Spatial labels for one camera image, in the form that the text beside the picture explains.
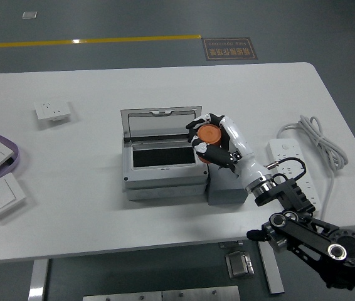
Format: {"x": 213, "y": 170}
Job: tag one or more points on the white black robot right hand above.
{"x": 249, "y": 166}

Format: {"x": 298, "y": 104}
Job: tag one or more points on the orange cylinder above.
{"x": 209, "y": 135}

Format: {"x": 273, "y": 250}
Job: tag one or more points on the grey enclosure box clear flap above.
{"x": 165, "y": 178}

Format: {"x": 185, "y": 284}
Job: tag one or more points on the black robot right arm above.
{"x": 299, "y": 238}

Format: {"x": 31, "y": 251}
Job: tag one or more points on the grey cube with round hole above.
{"x": 224, "y": 191}

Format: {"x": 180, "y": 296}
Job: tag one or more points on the metal floor box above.
{"x": 239, "y": 265}

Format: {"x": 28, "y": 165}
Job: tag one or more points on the white table leg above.
{"x": 271, "y": 269}
{"x": 38, "y": 279}

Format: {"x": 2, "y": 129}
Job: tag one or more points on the brown floor sign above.
{"x": 227, "y": 48}

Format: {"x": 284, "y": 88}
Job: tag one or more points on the small metal floor plate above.
{"x": 29, "y": 15}

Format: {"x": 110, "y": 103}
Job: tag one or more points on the metal table bracket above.
{"x": 231, "y": 244}

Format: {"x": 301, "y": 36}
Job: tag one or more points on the steel base plate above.
{"x": 201, "y": 294}
{"x": 121, "y": 297}

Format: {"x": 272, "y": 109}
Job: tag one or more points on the white wall socket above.
{"x": 50, "y": 108}

